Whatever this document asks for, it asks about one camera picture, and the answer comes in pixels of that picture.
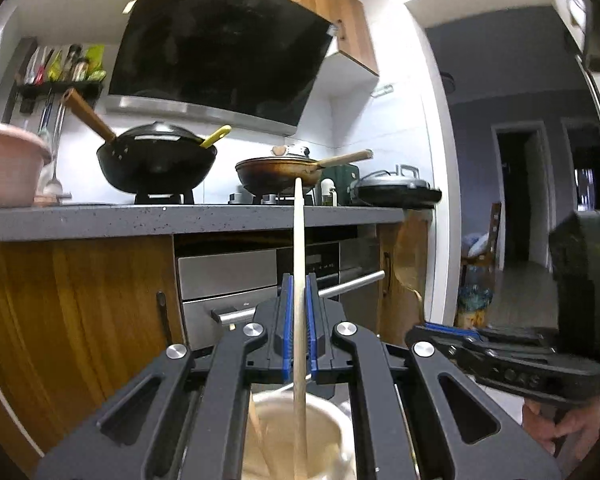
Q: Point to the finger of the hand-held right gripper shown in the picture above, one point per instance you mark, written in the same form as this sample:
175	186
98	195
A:
445	338
452	327

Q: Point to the grey speckled countertop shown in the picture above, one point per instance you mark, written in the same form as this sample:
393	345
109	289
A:
130	222

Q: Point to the black range hood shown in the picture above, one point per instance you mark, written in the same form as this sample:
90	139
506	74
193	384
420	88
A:
215	45

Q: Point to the person's right hand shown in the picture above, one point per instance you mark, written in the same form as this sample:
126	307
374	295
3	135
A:
575	425

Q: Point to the tall spice jar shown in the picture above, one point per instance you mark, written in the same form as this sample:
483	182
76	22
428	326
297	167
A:
71	62

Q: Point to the black gas stove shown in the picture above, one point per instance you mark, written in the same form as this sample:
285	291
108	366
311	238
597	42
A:
165	196

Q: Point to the black wall spice rack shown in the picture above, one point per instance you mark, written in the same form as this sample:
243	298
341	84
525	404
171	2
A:
60	89

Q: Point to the pink plastic basin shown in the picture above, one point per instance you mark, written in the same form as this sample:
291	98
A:
5	170

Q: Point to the brown frying pan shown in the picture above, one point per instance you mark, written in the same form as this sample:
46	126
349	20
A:
275	175

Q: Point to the yellow-green packet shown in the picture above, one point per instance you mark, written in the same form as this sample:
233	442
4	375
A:
95	60

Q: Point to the white door frame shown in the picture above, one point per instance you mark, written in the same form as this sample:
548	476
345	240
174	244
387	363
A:
545	200

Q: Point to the metal wall bracket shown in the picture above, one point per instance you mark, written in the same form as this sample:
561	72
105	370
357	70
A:
384	89

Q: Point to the built-in steel oven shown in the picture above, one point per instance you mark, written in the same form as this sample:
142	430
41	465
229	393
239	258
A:
220	280

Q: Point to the green kettle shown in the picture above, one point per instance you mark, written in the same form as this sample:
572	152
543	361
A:
347	180

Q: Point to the clear water jug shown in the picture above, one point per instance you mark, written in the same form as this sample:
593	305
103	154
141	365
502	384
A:
475	305

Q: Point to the wide wooden cabinet door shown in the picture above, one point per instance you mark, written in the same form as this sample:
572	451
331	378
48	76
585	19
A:
70	320

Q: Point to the small white bottle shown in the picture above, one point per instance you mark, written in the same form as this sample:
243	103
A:
328	192

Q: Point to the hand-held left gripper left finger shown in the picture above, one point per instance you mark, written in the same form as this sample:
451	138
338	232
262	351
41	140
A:
289	320

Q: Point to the wooden upper cabinet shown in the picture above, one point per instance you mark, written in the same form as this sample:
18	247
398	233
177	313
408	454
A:
330	5

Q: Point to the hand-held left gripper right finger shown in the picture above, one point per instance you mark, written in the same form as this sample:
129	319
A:
311	320

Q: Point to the short spice jar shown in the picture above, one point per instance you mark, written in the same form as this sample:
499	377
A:
82	69

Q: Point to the black wok lid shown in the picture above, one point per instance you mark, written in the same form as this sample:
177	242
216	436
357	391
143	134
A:
160	135

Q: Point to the clear seasoning packet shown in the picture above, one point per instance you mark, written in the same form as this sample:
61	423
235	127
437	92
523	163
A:
31	67

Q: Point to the dark ceiling lamp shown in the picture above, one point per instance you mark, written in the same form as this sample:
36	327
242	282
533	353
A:
449	82

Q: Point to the black electric baking pan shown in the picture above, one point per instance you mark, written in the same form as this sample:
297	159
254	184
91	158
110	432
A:
395	190

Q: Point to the white bag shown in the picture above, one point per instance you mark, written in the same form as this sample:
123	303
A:
480	245

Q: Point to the yellow spatula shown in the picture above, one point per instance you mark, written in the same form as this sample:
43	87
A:
215	136

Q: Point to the wooden chair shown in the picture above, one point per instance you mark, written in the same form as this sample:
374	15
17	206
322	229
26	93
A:
492	240

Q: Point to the cream floral ceramic utensil holder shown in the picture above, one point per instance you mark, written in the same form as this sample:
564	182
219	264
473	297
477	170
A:
325	435

